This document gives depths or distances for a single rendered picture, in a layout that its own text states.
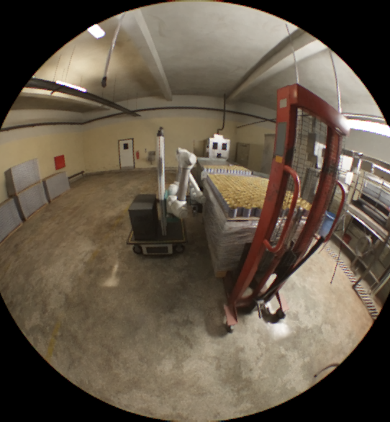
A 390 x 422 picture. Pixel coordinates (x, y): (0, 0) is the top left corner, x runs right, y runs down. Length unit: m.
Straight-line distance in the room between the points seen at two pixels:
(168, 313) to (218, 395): 1.12
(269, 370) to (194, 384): 0.75
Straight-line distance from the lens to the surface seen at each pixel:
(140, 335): 1.75
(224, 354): 1.69
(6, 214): 6.26
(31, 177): 6.79
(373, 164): 3.58
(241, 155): 9.00
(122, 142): 9.67
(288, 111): 0.83
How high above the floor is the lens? 1.65
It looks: 28 degrees down
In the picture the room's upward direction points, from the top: 2 degrees clockwise
